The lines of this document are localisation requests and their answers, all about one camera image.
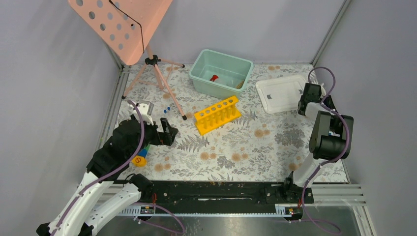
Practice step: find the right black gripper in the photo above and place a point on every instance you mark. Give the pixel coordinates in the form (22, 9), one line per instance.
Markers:
(319, 98)

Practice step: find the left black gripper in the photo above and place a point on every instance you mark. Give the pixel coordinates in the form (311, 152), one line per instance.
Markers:
(167, 137)

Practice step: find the yellow test tube rack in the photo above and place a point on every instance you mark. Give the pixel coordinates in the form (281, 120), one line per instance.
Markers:
(217, 115)

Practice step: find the white wash bottle red cap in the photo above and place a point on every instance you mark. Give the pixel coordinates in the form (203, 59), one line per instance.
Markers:
(217, 79)

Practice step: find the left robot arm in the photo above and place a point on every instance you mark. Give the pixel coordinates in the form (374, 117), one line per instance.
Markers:
(80, 218)

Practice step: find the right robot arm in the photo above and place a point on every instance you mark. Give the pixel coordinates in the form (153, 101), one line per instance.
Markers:
(331, 136)

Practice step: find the white plastic bin lid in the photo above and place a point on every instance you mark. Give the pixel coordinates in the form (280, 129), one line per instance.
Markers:
(280, 94)

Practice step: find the yellow capped bottle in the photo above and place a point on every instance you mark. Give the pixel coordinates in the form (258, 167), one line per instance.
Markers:
(139, 161)

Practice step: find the floral patterned table mat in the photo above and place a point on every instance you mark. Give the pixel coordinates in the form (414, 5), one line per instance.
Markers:
(255, 147)

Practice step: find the mint green plastic bin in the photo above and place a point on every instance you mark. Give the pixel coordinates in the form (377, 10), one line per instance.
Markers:
(232, 69)

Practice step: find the pink perforated music stand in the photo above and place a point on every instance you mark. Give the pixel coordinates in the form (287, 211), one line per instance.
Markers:
(127, 27)

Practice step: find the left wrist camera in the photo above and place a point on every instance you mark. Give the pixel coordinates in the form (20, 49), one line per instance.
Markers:
(145, 108)

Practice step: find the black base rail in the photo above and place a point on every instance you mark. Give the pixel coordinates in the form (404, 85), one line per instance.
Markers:
(219, 197)

